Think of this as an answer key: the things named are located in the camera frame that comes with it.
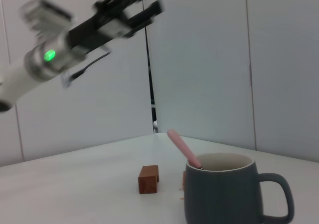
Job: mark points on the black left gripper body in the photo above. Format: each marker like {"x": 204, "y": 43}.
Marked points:
{"x": 99, "y": 30}

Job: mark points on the dark grey ceramic mug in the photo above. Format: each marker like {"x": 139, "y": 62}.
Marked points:
{"x": 219, "y": 196}

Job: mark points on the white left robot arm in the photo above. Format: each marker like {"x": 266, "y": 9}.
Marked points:
{"x": 20, "y": 77}

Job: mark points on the small white background object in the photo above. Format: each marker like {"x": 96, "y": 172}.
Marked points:
{"x": 155, "y": 127}

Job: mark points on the dark brown wooden rest block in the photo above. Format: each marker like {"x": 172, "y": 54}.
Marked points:
{"x": 147, "y": 181}

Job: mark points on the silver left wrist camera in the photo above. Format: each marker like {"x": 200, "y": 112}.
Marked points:
{"x": 42, "y": 12}

